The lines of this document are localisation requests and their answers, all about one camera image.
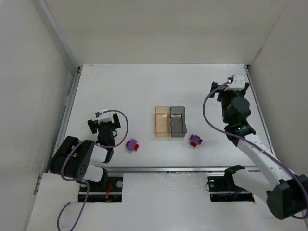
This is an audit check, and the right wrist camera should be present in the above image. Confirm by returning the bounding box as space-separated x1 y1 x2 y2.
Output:
224 75 246 91

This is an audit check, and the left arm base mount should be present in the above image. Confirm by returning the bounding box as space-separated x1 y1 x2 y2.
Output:
87 176 123 203

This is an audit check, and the amber transparent container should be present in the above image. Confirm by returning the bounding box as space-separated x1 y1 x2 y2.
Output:
155 106 171 138

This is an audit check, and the grey transparent container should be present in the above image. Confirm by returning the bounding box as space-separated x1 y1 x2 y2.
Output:
170 106 187 138

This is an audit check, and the purple cable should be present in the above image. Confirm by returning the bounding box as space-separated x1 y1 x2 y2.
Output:
202 80 308 219
56 109 129 231

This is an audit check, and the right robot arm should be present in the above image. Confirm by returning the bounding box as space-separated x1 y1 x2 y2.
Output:
206 79 308 220

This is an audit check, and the aluminium front rail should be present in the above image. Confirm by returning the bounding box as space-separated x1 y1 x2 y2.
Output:
105 166 281 173

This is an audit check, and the purple lego stack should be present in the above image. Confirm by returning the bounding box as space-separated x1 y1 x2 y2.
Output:
127 139 138 152
189 134 203 145

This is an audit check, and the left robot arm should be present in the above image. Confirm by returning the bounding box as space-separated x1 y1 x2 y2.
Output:
49 109 121 187

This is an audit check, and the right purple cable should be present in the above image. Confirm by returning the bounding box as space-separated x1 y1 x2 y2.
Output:
202 80 308 219

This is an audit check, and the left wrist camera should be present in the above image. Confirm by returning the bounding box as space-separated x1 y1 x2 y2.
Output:
95 108 112 124

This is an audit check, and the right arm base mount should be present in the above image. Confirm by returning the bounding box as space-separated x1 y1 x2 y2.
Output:
205 165 255 203

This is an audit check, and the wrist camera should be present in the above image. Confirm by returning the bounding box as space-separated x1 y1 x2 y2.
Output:
95 108 112 124
224 75 246 91

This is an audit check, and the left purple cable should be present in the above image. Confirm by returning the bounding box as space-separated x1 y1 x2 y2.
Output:
56 109 129 231

